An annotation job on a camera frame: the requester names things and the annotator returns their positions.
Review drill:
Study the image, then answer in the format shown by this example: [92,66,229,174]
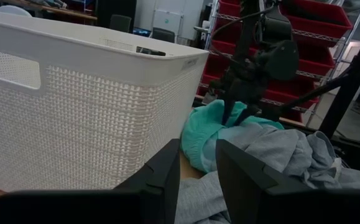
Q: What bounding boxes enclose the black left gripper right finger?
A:
[215,139,280,224]

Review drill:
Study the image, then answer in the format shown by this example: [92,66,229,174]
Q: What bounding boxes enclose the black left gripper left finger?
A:
[114,138,181,224]

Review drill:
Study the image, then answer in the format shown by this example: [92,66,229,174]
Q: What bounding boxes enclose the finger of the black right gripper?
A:
[221,99,235,126]
[234,106,259,127]

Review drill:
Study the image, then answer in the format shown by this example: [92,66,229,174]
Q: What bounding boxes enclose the teal garment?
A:
[180,99,285,174]

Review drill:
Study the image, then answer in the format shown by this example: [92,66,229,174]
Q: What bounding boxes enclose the grey sweatshirt garment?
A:
[175,121,360,224]

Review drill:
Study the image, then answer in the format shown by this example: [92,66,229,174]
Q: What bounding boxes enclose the red plastic storage bin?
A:
[279,0,354,40]
[296,46,336,77]
[218,0,242,18]
[204,39,239,78]
[262,79,320,110]

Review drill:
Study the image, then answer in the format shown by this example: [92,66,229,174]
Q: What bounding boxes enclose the dark office chair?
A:
[109,14,133,34]
[150,27,177,44]

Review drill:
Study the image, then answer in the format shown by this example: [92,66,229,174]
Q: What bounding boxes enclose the white board panel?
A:
[134,0,205,41]

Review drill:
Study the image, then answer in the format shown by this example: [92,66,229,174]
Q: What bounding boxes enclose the white plastic laundry basket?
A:
[0,9,210,192]

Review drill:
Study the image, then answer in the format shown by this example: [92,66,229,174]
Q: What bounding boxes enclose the wooden desk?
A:
[0,0,98,24]

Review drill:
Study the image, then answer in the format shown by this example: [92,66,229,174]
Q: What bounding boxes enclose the white round chair back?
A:
[0,4,33,18]

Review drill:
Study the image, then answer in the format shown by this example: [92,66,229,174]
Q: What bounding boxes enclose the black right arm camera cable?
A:
[210,4,277,41]

